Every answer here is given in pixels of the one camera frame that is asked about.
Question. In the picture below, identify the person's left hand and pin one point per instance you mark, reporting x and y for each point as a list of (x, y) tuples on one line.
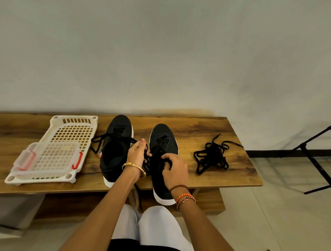
[(137, 152)]

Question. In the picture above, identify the person's right hand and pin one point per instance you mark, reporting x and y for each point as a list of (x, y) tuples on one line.
[(176, 170)]

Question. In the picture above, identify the black sneaker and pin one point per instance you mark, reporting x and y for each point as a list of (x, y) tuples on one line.
[(163, 139), (116, 150)]

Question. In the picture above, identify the black shoelace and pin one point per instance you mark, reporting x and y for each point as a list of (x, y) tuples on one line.
[(212, 155), (209, 161)]

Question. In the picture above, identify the person's right forearm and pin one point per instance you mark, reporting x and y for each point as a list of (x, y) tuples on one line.
[(204, 222)]

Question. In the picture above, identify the person's left forearm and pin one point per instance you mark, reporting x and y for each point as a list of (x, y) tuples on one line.
[(103, 214)]

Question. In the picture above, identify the person's black shirt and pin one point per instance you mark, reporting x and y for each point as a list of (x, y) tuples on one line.
[(142, 245)]

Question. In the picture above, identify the white plastic lattice basket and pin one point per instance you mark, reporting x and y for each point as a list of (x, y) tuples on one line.
[(72, 129)]

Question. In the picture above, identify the white box under table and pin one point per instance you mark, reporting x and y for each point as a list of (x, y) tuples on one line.
[(20, 212)]

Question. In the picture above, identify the black tripod stand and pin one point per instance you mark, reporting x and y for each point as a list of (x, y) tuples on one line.
[(315, 160)]

